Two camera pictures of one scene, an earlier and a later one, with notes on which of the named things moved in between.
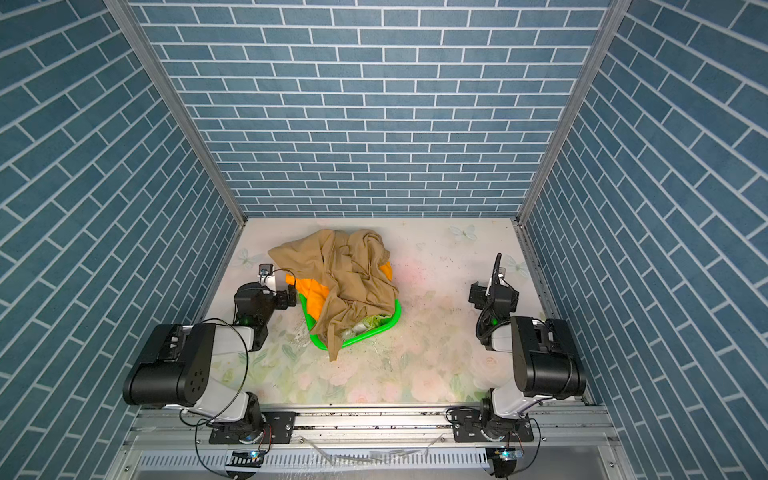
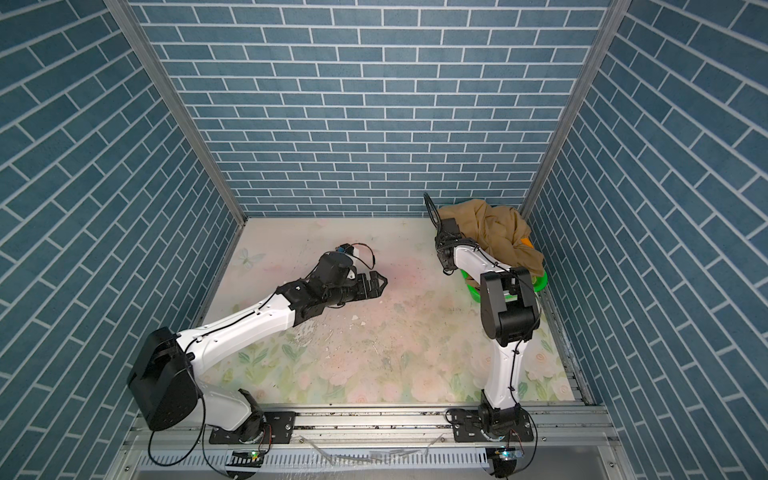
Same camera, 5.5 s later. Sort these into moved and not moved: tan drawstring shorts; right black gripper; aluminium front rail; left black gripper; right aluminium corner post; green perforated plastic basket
Moved: left black gripper; green perforated plastic basket; tan drawstring shorts; right black gripper
Not moved: right aluminium corner post; aluminium front rail
